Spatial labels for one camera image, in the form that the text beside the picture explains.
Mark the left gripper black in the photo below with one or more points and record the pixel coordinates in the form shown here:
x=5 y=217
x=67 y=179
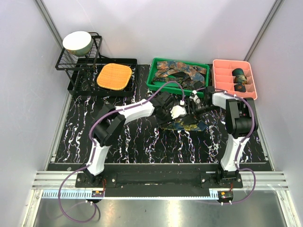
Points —
x=162 y=123

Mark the blue yellow floral tie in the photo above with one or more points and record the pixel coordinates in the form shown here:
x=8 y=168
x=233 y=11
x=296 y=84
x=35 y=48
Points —
x=186 y=123

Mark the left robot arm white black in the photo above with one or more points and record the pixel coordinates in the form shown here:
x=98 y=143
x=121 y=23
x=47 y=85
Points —
x=107 y=128

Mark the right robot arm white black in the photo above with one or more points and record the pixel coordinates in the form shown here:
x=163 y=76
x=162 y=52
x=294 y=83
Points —
x=240 y=123

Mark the green plastic bin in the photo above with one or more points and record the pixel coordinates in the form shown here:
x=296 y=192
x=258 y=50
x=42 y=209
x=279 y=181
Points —
x=172 y=86

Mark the dark patterned tie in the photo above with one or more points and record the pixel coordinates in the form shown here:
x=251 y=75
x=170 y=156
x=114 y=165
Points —
x=184 y=80

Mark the orange teal patterned tie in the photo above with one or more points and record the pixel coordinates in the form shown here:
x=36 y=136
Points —
x=167 y=68

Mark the rolled black orange tie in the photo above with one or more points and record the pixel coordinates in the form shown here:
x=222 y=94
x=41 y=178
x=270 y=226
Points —
x=239 y=88

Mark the pink divided organizer box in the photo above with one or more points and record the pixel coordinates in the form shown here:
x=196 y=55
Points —
x=223 y=78

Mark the rolled dark green tie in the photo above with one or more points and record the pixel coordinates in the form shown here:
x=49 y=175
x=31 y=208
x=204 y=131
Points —
x=238 y=72

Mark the orange woven square mat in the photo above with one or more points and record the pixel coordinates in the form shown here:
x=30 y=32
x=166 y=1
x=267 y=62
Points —
x=114 y=76

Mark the white green ceramic bowl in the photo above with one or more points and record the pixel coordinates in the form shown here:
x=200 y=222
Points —
x=78 y=43

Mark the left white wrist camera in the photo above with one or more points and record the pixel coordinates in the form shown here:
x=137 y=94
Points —
x=177 y=111

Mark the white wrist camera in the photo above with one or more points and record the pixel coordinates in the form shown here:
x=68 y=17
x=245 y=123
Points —
x=177 y=111
x=194 y=97

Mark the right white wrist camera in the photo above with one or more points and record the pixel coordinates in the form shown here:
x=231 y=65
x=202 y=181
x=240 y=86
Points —
x=194 y=97

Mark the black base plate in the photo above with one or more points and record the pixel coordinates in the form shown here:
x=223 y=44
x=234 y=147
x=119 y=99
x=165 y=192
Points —
x=136 y=190

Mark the black wire dish rack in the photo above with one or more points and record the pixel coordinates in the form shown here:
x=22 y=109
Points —
x=83 y=71

